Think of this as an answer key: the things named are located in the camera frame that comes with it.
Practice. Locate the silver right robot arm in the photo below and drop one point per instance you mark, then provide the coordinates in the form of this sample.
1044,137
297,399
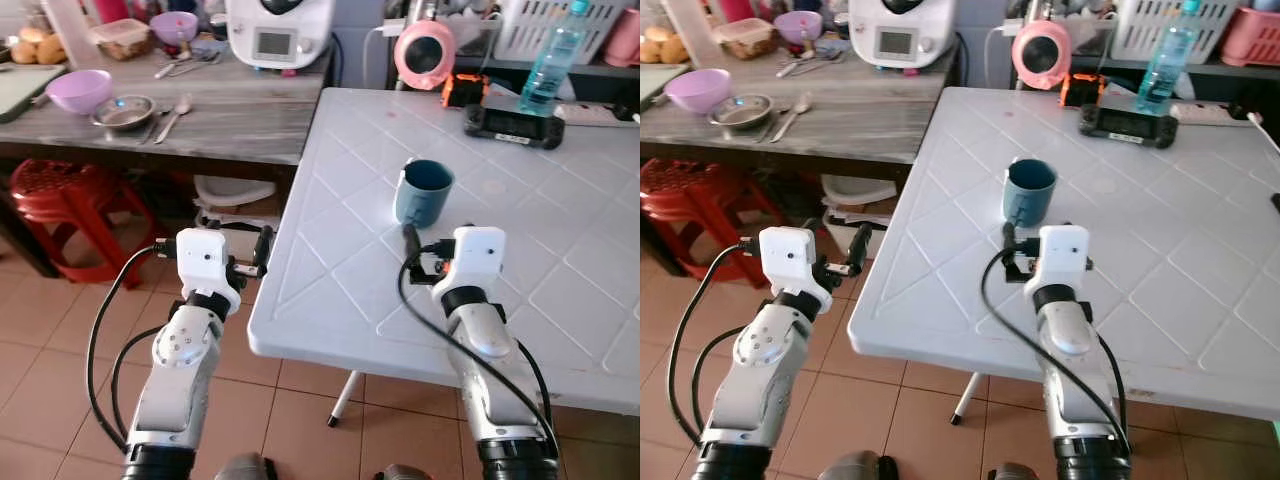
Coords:
1068,340
485,340

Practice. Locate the pink round appliance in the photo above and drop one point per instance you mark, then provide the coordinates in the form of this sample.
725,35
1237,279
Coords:
1040,55
424,55

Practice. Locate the white plastic stool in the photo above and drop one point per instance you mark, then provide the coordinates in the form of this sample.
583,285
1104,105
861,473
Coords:
233,195
858,193

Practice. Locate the white kitchen machine with display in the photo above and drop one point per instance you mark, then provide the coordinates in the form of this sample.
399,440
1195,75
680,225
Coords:
280,30
900,30

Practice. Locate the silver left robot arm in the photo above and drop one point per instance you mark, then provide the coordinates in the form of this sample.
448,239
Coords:
185,350
760,350

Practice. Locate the clear blue water bottle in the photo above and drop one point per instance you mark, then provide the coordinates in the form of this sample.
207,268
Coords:
1165,65
550,65

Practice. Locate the clear plastic food container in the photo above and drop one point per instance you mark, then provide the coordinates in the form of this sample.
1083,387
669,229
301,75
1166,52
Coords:
746,40
122,40

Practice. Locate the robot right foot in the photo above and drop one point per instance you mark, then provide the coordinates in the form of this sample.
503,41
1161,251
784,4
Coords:
1012,472
402,472

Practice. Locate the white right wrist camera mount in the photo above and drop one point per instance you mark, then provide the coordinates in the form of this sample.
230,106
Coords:
478,258
1063,255

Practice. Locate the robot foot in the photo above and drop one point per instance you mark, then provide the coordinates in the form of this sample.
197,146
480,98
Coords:
1012,472
245,468
402,472
858,467

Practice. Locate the black handheld controller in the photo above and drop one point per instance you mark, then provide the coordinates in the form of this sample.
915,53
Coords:
512,125
1128,124

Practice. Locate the white power strip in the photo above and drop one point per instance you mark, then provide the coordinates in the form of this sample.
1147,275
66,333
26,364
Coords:
600,113
1208,112

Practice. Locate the blue ceramic mug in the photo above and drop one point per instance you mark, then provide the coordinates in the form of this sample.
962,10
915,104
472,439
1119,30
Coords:
1030,193
423,195

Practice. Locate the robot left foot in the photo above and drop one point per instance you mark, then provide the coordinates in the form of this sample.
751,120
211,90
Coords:
245,468
858,467

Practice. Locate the bread rolls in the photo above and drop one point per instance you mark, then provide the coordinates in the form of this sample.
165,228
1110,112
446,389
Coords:
38,48
660,46

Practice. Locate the white table leg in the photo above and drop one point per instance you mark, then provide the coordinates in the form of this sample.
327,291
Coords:
345,398
966,398

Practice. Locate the white plastic basket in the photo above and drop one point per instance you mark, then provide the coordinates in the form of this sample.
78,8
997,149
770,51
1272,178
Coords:
1140,25
530,30

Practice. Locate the small metal bowl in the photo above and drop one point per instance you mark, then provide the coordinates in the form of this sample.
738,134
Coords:
741,112
124,113

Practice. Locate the small purple bowl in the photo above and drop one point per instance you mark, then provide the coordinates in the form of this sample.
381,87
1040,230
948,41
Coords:
798,26
174,26

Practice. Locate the metal cutlery pile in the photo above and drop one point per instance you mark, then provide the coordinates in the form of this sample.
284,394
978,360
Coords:
188,64
810,64

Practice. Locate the metal spoon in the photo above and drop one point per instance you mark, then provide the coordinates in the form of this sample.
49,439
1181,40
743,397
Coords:
791,117
173,118

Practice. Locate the white plastic folding table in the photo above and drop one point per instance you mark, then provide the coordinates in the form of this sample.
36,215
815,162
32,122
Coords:
520,230
1150,230

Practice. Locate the large purple plastic bowl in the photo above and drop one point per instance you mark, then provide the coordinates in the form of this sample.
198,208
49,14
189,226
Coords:
78,90
698,89

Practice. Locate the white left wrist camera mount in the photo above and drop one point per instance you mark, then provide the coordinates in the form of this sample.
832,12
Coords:
790,258
203,258

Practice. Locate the red plastic stool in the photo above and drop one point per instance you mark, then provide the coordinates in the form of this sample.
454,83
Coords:
700,195
75,195

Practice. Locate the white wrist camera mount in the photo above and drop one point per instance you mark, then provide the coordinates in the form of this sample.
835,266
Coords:
203,258
790,258
1063,255
478,258

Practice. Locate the pink plastic basket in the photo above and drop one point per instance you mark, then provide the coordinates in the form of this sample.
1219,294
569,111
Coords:
1252,35
625,40

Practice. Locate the green cutting board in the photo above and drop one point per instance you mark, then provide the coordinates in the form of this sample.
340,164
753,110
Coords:
25,90
655,80

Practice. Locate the orange and black device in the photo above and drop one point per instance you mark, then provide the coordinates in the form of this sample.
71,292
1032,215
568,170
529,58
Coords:
464,90
1078,90

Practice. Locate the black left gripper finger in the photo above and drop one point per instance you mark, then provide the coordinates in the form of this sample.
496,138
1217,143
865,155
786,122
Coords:
866,243
852,245
269,250
259,248

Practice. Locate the grey wooden counter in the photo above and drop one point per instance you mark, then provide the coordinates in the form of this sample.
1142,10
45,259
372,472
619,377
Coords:
870,115
250,115

